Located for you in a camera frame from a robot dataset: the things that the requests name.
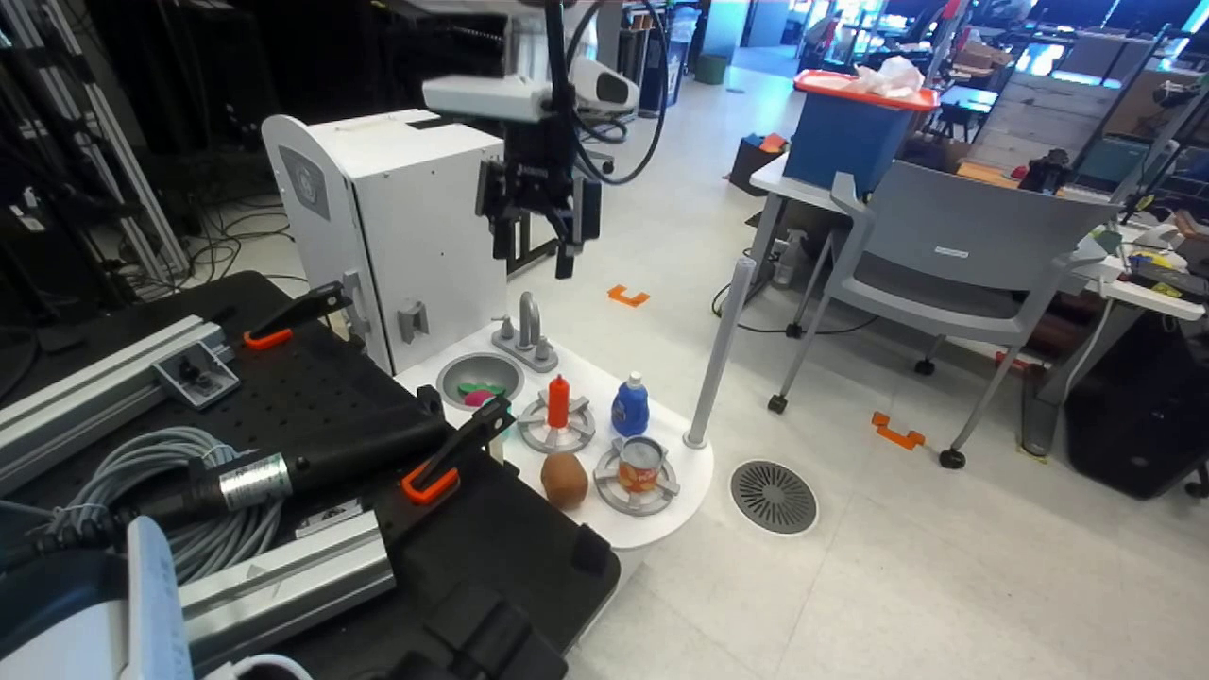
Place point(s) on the grey toy burner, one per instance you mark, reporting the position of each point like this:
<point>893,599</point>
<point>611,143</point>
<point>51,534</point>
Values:
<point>635,499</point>
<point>557,436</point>

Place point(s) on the orange bottle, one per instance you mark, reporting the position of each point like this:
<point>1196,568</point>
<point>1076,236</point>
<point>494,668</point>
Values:
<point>559,401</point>

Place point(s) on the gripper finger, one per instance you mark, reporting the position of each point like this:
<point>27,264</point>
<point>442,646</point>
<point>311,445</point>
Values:
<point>567,250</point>
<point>502,236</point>

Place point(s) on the white table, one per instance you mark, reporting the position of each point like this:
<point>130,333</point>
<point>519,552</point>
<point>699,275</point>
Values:
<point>784,181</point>

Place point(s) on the grey bracket with black knob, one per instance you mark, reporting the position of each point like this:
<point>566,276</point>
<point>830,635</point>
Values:
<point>196,374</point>

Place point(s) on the toy kitchen door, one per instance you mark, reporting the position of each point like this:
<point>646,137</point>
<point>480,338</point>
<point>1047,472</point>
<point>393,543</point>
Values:
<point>430,236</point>

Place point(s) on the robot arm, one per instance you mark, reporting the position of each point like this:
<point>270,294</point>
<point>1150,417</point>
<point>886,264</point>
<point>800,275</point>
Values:
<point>491,97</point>

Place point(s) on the black case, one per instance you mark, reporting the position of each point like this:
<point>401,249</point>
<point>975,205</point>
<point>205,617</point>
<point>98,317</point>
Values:
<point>1133,416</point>

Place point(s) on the black clamp with orange grip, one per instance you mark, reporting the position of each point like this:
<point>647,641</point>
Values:
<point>453,453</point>
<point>300,312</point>

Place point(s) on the black box with orange item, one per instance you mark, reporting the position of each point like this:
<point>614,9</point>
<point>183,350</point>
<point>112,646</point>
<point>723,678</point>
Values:
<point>756,162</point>

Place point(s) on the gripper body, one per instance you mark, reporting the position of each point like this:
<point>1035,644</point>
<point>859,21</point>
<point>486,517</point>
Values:
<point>538,156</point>

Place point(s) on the wooden crate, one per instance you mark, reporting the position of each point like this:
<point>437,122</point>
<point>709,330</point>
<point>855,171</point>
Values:
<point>1039,118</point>

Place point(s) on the white plastic bag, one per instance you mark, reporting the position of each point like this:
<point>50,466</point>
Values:
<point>893,77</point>

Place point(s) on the grey toy sink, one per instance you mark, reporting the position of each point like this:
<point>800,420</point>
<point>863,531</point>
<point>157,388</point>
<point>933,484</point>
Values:
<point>480,376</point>

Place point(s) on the aluminium frame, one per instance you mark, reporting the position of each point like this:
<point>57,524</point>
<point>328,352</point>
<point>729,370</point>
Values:
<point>113,151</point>

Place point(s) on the round floor drain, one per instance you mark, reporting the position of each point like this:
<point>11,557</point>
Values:
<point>774,497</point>

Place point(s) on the blue bottle with white cap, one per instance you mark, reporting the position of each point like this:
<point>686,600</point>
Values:
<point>630,411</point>

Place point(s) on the orange toy can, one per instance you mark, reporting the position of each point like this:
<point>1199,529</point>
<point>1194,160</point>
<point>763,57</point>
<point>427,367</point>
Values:
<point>641,467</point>

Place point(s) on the black plug with silver band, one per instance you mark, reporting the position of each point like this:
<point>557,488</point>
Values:
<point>312,463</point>

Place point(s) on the grey chair on wheels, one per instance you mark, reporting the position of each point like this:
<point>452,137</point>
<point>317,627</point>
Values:
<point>954,255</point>

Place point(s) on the blue bin with orange lid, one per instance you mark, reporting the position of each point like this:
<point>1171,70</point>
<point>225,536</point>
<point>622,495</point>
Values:
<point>841,142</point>

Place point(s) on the clear spray bottle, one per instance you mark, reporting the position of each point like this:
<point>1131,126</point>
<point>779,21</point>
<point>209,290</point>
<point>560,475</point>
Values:
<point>788,260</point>

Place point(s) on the grey toy kitchen rod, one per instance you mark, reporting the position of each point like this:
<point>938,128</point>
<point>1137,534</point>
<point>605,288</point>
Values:
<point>720,349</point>

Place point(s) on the green bin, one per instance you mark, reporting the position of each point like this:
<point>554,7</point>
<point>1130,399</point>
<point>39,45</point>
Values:
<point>711,69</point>

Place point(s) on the green and pink toy pieces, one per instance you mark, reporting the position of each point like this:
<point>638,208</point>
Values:
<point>480,392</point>

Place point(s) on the white toy kitchen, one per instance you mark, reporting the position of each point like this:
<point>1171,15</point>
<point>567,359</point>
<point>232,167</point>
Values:
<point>425,227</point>

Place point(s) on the brown toy kiwi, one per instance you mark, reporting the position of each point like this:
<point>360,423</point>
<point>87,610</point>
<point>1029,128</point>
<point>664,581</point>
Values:
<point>564,480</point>

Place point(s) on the grey toy tap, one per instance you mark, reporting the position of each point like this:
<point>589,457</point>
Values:
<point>527,331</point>

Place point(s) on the aluminium rail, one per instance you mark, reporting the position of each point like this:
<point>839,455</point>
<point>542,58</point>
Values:
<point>94,397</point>
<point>283,586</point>

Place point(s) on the orange floor marker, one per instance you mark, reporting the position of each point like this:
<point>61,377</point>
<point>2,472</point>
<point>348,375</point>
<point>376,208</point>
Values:
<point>627,297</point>
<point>895,434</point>

